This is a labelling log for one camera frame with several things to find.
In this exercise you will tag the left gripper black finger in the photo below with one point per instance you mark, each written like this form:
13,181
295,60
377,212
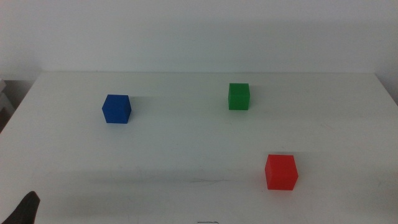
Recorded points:
26,210

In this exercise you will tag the blue cube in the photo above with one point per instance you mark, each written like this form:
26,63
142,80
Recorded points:
116,110

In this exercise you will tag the green cube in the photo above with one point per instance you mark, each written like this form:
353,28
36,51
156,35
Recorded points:
238,98

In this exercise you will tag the red cube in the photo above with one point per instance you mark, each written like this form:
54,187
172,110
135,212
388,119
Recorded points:
281,174

